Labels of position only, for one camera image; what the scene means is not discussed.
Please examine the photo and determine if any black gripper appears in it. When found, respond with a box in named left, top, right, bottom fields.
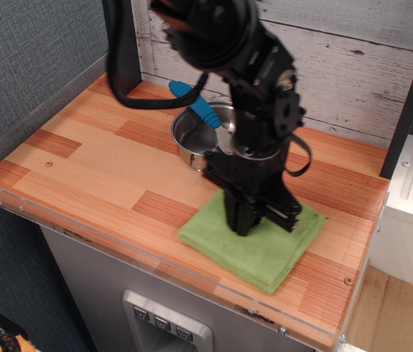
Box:
left=205, top=148, right=301, bottom=236

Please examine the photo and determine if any green towel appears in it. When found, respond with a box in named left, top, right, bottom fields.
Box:
left=178, top=191, right=326, bottom=295

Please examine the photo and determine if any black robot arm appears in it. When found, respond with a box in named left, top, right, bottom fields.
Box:
left=150, top=1, right=304, bottom=236

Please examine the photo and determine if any stainless steel pot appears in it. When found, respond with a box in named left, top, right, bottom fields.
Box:
left=171, top=100, right=235, bottom=172

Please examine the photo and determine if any silver dispenser button panel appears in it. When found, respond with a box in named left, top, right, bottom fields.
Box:
left=123, top=290, right=213, bottom=351

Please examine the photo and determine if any grey toy fridge cabinet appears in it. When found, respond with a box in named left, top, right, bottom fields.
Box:
left=42, top=227, right=312, bottom=351

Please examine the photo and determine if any orange object at corner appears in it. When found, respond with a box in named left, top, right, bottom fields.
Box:
left=15, top=335, right=38, bottom=352

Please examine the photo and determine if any blue handled metal spoon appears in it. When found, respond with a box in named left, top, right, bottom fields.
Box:
left=168, top=80, right=236, bottom=155

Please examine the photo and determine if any black vertical post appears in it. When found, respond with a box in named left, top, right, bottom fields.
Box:
left=102, top=0, right=142, bottom=101

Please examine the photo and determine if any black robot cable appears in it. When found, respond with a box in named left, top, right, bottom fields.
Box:
left=106, top=0, right=210, bottom=111

